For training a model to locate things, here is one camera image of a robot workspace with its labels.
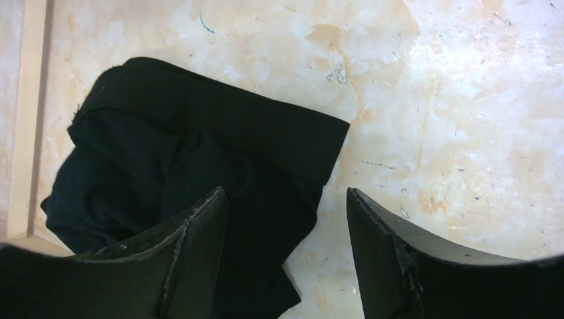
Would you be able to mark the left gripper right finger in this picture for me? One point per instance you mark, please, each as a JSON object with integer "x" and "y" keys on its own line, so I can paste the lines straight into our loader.
{"x": 405, "y": 271}

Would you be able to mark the wooden clothes rack frame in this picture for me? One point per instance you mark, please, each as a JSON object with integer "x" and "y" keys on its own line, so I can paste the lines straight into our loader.
{"x": 30, "y": 100}

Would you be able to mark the black garment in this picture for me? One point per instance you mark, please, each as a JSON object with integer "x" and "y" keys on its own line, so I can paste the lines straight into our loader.
{"x": 151, "y": 139}

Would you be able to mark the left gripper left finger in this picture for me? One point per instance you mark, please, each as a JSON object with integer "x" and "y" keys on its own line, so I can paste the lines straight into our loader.
{"x": 167, "y": 271}

